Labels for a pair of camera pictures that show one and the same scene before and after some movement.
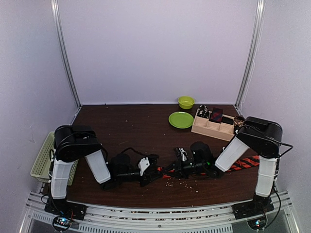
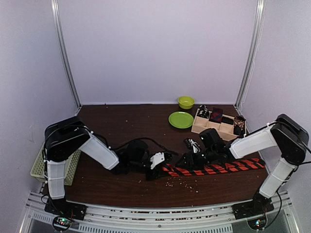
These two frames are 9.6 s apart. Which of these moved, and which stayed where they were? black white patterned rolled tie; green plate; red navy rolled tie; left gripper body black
Moved: left gripper body black
Stayed: black white patterned rolled tie; green plate; red navy rolled tie
